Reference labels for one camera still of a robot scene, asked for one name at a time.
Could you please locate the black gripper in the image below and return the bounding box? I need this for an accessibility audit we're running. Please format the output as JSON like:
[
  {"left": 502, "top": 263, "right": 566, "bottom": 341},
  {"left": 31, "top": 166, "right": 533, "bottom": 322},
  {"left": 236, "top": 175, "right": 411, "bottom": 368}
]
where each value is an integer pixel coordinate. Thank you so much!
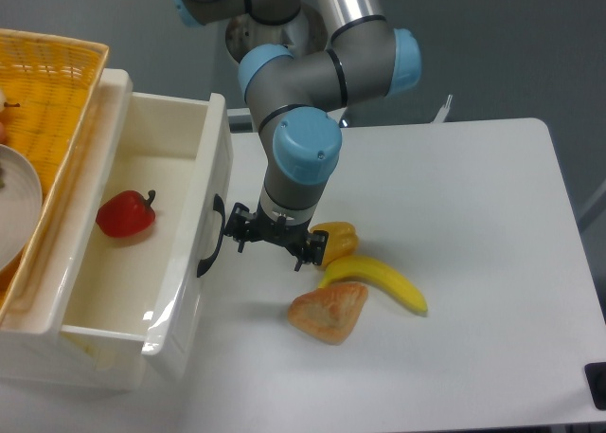
[{"left": 223, "top": 202, "right": 330, "bottom": 271}]

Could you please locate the white top drawer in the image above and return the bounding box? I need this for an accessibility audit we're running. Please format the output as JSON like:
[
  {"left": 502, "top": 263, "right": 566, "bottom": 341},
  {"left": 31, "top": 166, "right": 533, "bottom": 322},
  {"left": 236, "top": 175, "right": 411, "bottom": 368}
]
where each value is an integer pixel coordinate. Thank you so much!
[{"left": 61, "top": 93, "right": 232, "bottom": 360}]

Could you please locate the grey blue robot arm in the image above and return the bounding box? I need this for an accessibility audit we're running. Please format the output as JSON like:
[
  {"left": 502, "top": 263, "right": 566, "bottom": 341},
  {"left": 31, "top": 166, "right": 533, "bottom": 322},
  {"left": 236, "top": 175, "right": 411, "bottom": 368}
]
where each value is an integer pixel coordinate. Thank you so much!
[{"left": 222, "top": 0, "right": 422, "bottom": 265}]

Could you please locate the white drawer cabinet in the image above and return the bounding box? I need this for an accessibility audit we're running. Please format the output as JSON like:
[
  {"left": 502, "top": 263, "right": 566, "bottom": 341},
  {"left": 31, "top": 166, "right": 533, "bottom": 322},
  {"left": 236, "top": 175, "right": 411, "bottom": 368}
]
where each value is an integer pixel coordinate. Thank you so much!
[{"left": 1, "top": 69, "right": 231, "bottom": 389}]

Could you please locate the yellow bell pepper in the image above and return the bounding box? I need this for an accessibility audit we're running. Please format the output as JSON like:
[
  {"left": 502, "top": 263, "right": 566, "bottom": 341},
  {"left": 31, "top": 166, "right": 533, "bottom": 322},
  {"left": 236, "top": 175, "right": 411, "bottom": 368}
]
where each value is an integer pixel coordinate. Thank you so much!
[{"left": 311, "top": 221, "right": 359, "bottom": 268}]

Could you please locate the yellow banana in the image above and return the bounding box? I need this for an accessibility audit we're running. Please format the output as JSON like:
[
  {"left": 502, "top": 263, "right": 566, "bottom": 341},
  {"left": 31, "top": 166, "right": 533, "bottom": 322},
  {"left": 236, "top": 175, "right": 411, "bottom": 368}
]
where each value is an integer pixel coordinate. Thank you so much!
[{"left": 318, "top": 255, "right": 429, "bottom": 316}]

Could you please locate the brown pastry bread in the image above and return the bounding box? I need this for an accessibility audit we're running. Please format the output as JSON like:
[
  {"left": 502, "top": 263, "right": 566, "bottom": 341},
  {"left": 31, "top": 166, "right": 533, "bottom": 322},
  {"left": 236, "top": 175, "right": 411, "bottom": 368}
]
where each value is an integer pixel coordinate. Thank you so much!
[{"left": 287, "top": 282, "right": 368, "bottom": 345}]

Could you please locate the red bell pepper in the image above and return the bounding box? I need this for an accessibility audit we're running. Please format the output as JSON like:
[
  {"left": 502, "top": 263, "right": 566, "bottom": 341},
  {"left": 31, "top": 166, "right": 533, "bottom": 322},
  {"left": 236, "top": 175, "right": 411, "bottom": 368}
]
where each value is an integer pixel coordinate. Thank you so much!
[{"left": 96, "top": 189, "right": 156, "bottom": 238}]

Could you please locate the grey ribbed plate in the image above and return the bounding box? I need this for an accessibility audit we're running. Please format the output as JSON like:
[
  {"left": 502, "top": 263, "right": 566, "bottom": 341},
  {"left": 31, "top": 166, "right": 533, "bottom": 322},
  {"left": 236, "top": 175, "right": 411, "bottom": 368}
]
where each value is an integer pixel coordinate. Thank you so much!
[{"left": 1, "top": 145, "right": 43, "bottom": 270}]

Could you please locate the yellow woven basket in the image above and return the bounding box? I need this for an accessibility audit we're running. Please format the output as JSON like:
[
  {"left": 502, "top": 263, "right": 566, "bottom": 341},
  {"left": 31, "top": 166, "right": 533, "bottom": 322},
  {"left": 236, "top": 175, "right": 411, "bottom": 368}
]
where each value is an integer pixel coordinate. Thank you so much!
[{"left": 1, "top": 28, "right": 109, "bottom": 316}]

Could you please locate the black drawer handle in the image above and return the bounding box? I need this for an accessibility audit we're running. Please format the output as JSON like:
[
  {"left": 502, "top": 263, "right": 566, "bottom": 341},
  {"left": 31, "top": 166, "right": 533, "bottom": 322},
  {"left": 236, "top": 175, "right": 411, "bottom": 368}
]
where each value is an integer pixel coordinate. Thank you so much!
[{"left": 196, "top": 193, "right": 226, "bottom": 279}]

